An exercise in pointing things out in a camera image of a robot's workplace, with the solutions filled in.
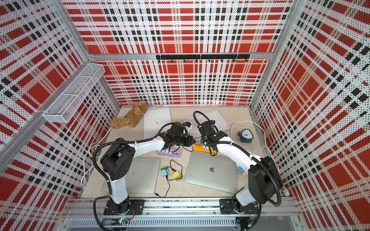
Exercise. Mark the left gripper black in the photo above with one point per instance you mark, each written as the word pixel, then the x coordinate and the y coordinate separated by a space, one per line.
pixel 189 138

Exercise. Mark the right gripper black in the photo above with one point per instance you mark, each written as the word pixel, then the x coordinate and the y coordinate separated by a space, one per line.
pixel 203 138

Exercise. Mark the teal charger adapter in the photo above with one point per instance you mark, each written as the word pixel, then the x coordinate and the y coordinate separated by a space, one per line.
pixel 164 172

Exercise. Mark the yellow charger adapter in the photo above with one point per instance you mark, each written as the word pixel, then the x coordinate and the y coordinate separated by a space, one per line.
pixel 177 175

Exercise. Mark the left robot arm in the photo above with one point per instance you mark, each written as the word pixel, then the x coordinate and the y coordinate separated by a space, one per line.
pixel 113 159

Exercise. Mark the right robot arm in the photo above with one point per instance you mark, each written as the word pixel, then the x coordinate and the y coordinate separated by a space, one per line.
pixel 264 181

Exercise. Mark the white laptop back right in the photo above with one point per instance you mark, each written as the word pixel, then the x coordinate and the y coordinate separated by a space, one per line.
pixel 221 124

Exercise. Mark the white laptop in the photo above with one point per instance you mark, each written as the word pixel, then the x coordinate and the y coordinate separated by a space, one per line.
pixel 154 120
pixel 221 124

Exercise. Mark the white laptop back left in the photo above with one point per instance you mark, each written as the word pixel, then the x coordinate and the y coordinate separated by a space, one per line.
pixel 154 120

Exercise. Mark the silver laptop front right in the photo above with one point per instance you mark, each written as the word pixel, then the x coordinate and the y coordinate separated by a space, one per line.
pixel 218 172

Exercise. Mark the silver laptop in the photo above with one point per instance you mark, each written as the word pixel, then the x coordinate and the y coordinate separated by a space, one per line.
pixel 218 172
pixel 142 175

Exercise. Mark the silver laptop front left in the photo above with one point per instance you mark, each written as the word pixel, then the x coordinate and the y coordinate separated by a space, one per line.
pixel 142 175

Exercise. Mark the purple power strip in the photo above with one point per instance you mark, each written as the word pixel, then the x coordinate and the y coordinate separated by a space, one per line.
pixel 171 152

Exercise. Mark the orange power strip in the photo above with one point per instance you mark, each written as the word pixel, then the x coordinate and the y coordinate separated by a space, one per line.
pixel 205 149

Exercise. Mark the teal alarm clock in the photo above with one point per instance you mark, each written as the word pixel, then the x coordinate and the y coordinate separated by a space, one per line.
pixel 245 136

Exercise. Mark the pink plush doll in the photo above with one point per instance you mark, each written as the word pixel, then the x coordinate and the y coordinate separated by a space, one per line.
pixel 240 169

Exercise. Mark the brown teddy bear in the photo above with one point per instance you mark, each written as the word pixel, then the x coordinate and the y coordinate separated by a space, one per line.
pixel 132 118

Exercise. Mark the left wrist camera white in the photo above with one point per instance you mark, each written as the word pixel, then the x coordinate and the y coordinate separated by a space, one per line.
pixel 188 124

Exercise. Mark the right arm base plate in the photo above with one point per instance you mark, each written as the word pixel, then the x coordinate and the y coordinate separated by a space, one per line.
pixel 229 206

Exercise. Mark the black hook rail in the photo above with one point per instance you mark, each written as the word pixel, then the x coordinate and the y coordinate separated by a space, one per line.
pixel 203 57

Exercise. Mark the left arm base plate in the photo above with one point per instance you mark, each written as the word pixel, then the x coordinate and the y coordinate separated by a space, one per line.
pixel 127 207

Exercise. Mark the white wire basket shelf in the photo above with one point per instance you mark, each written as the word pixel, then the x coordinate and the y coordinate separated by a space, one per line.
pixel 65 106

